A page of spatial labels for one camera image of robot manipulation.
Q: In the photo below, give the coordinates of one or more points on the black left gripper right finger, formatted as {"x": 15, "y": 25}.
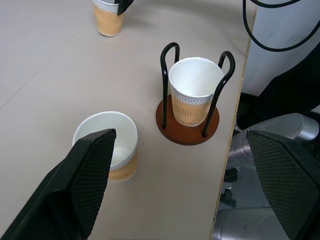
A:
{"x": 287, "y": 180}

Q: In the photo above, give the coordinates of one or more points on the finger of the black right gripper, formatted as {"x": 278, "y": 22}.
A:
{"x": 125, "y": 5}

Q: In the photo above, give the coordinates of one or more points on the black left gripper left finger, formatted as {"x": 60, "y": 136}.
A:
{"x": 62, "y": 195}

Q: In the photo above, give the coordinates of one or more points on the ribbed brown white paper cup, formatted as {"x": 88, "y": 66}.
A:
{"x": 192, "y": 82}
{"x": 125, "y": 171}
{"x": 107, "y": 22}

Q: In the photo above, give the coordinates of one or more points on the silver robot body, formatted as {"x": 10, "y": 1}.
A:
{"x": 287, "y": 125}

